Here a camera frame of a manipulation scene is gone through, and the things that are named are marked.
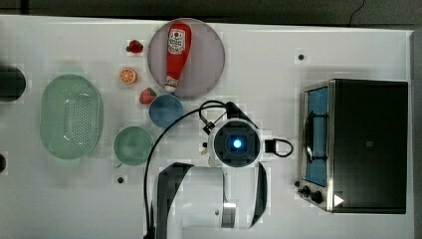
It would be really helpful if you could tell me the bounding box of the grey round plate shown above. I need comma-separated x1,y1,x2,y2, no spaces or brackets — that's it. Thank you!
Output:
147,18,225,98

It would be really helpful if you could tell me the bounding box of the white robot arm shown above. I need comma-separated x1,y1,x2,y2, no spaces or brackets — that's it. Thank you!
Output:
154,119,268,239

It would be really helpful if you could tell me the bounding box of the large red strawberry toy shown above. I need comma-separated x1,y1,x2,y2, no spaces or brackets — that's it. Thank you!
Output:
139,88,156,105

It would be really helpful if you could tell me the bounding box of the green mug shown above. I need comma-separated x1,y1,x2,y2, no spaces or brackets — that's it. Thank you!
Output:
113,126,154,166

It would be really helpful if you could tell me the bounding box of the black round pot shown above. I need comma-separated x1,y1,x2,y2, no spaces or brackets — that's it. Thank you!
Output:
0,65,26,102

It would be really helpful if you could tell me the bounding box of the peeled banana toy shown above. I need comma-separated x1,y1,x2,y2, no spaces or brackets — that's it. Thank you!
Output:
201,148,216,167

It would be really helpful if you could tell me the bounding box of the green perforated colander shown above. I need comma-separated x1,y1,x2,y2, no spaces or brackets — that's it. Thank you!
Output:
40,67,104,160

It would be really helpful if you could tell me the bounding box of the blue bowl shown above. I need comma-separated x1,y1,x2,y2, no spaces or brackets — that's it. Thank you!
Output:
149,95,183,128

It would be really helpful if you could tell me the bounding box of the small red strawberry toy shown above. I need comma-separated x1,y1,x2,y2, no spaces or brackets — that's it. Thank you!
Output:
125,40,143,54

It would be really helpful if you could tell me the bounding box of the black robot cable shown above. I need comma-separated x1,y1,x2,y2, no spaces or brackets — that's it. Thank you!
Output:
142,100,295,239

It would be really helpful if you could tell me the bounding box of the orange slice toy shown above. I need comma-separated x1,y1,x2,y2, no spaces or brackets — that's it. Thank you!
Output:
119,68,137,85

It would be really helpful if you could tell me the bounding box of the red ketchup bottle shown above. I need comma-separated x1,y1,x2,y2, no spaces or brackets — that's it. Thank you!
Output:
164,21,192,93

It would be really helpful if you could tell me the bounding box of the black toaster oven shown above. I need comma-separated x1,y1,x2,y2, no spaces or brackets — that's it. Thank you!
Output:
296,79,408,214

